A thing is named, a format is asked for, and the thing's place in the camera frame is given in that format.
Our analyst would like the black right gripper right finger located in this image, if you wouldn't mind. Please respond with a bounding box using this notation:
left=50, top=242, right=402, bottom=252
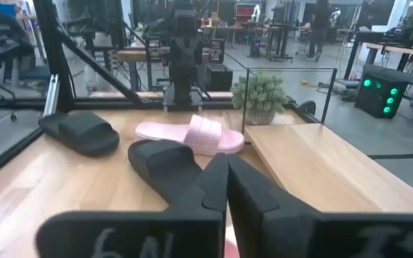
left=227, top=153, right=413, bottom=258

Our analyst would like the black computer tower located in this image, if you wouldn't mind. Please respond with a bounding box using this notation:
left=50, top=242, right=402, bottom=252
left=354, top=70, right=410, bottom=120

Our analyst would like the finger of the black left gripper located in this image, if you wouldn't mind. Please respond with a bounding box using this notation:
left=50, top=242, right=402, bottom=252
left=145, top=35, right=187, bottom=65
left=186, top=37, right=226, bottom=65

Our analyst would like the silver aluminium bar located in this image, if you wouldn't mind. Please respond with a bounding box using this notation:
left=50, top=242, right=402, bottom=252
left=43, top=73, right=60, bottom=118

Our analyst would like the small green potted plant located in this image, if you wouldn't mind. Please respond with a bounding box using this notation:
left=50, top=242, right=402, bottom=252
left=230, top=71, right=289, bottom=126

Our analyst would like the black box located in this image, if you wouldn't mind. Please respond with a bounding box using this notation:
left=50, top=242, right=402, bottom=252
left=204, top=64, right=234, bottom=92

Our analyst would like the black rubber slide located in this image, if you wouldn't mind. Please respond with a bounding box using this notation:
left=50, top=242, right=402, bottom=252
left=127, top=138, right=219, bottom=205
left=38, top=110, right=120, bottom=158

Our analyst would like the black stand table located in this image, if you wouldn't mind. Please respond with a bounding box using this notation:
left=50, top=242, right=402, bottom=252
left=267, top=21, right=295, bottom=62

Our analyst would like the black aluminium table frame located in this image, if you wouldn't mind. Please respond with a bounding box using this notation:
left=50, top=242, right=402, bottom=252
left=0, top=0, right=318, bottom=187

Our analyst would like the person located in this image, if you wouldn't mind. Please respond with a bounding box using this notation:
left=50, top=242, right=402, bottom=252
left=305, top=0, right=332, bottom=61

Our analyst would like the red cabinet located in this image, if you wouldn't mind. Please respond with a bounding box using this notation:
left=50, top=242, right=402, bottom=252
left=234, top=3, right=256, bottom=26

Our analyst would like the wooden-top desk with black legs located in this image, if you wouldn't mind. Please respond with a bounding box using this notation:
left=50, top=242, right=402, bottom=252
left=342, top=31, right=413, bottom=82

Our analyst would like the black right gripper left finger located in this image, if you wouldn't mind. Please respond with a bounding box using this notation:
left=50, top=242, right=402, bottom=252
left=35, top=153, right=229, bottom=258

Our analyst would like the pink rubber slide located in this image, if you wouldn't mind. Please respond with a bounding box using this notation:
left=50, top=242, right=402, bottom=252
left=222, top=238, right=240, bottom=258
left=135, top=114, right=245, bottom=157

